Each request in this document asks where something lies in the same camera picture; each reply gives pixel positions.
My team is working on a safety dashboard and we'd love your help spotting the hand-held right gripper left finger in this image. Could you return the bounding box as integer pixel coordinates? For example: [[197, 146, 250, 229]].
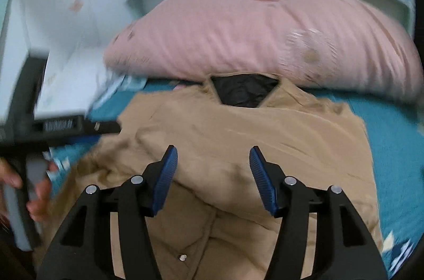
[[37, 145, 179, 280]]

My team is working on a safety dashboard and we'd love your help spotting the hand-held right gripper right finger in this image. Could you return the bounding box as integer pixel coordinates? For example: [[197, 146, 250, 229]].
[[249, 145, 388, 280]]

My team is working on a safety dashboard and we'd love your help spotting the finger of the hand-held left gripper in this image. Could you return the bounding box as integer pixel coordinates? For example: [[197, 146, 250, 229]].
[[83, 120, 122, 135]]

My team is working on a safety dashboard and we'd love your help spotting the tan jacket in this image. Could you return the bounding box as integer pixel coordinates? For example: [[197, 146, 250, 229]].
[[35, 76, 385, 280]]

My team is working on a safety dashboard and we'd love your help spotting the person's left hand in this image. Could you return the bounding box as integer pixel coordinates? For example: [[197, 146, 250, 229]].
[[0, 158, 59, 223]]

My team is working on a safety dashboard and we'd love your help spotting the white pillow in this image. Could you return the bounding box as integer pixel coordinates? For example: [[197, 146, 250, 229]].
[[20, 0, 146, 117]]

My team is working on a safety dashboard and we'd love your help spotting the teal quilted bed mat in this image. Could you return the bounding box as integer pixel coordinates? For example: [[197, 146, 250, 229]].
[[43, 76, 424, 274]]

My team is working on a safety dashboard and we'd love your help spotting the pink duvet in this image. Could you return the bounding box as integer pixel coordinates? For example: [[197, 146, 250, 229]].
[[103, 0, 423, 103]]

